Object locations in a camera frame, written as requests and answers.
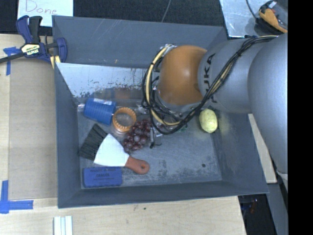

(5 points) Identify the dark red grape bunch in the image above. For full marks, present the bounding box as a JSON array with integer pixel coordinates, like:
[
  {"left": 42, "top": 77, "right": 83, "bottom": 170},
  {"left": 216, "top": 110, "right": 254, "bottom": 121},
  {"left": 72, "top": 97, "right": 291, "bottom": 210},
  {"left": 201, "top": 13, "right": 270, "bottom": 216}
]
[{"left": 122, "top": 118, "right": 154, "bottom": 154}]

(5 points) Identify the clear jar with orange rim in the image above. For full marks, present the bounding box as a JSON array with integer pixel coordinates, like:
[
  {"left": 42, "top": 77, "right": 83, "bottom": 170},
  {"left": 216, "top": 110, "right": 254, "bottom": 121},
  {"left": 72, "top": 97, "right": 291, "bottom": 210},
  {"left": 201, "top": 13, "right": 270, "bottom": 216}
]
[{"left": 112, "top": 107, "right": 137, "bottom": 137}]

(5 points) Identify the grey metal bin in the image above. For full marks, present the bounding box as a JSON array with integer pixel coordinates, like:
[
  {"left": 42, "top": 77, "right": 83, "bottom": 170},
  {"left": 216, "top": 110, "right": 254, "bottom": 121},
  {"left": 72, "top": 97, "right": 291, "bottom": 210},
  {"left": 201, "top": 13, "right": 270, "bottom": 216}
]
[{"left": 51, "top": 15, "right": 270, "bottom": 209}]

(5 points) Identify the yellow lemon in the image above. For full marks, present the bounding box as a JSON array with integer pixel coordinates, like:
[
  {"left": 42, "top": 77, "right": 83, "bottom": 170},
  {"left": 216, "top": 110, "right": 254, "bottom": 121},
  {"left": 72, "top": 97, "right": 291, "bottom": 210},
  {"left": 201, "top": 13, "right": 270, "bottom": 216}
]
[{"left": 198, "top": 108, "right": 219, "bottom": 134}]

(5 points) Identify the blue ribbed plastic cup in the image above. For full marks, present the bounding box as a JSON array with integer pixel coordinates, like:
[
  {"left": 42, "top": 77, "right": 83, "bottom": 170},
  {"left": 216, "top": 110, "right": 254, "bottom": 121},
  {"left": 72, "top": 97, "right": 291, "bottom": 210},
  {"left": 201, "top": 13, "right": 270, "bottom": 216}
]
[{"left": 83, "top": 97, "right": 118, "bottom": 126}]

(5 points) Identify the blue eraser block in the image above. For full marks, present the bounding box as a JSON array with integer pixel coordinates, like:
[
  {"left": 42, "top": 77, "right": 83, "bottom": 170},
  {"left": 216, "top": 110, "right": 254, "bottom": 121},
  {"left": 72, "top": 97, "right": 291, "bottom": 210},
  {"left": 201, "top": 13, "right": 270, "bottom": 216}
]
[{"left": 82, "top": 167, "right": 124, "bottom": 189}]

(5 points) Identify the pale flat board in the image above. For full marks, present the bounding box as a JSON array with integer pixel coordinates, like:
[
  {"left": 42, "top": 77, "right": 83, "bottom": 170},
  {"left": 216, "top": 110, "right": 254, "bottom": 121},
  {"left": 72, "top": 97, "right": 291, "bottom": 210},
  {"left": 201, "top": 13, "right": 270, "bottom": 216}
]
[{"left": 8, "top": 57, "right": 59, "bottom": 201}]

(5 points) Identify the white brush with orange handle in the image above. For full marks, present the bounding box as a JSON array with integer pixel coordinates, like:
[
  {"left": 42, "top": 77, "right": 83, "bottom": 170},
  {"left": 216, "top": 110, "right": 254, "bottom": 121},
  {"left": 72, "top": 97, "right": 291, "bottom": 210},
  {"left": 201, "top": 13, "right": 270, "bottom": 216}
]
[{"left": 78, "top": 123, "right": 150, "bottom": 176}]

